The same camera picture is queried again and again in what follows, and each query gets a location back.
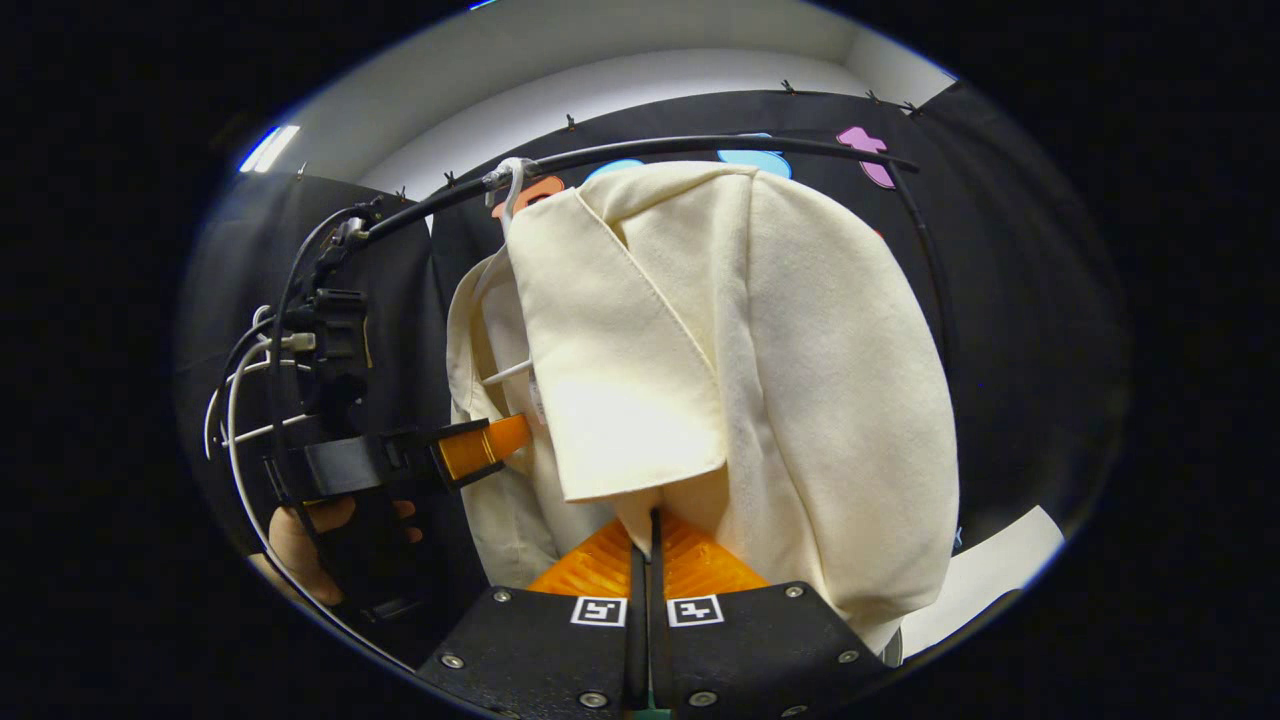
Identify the white plastic hanger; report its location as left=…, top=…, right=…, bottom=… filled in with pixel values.
left=470, top=157, right=538, bottom=388
left=203, top=305, right=306, bottom=461

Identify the black cable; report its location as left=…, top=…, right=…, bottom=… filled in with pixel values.
left=265, top=205, right=381, bottom=481

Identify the white paper sheet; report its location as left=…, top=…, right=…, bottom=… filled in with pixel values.
left=900, top=505, right=1066, bottom=661

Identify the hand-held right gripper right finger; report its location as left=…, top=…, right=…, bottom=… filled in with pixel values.
left=648, top=508, right=896, bottom=719

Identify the ceiling light panel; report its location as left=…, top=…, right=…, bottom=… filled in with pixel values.
left=238, top=124, right=301, bottom=174

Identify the white cable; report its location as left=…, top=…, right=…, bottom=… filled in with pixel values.
left=225, top=335, right=421, bottom=673

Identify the black backdrop cloth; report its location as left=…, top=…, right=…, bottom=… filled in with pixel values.
left=175, top=85, right=1131, bottom=641

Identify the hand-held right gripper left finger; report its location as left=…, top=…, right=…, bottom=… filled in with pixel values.
left=415, top=510, right=651, bottom=716

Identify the cream shirt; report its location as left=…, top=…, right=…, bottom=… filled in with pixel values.
left=445, top=160, right=961, bottom=656

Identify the black clothes rack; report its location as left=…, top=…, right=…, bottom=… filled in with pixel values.
left=345, top=133, right=951, bottom=351

